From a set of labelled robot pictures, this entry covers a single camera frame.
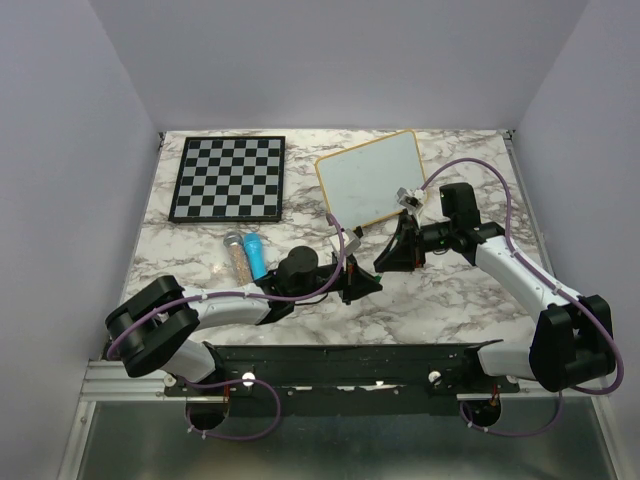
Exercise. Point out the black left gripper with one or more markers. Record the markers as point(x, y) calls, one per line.
point(354, 281)

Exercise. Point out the blue toy microphone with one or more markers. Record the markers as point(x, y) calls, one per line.
point(253, 248)

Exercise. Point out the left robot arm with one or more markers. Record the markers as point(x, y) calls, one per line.
point(151, 331)

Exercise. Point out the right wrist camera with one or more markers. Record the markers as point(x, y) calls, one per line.
point(411, 200)

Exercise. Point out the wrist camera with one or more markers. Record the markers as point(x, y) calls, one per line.
point(411, 200)
point(346, 242)

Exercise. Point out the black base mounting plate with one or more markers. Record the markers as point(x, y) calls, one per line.
point(343, 380)

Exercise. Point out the aluminium rail frame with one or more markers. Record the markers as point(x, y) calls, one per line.
point(128, 429)

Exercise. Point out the yellow framed whiteboard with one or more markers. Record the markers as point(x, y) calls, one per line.
point(360, 183)

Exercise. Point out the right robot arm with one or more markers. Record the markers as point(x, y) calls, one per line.
point(568, 347)

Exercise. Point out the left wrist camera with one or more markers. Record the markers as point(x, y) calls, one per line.
point(346, 242)

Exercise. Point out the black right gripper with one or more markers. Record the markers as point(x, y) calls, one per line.
point(406, 251)

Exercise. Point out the black white chessboard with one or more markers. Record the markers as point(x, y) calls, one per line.
point(230, 179)

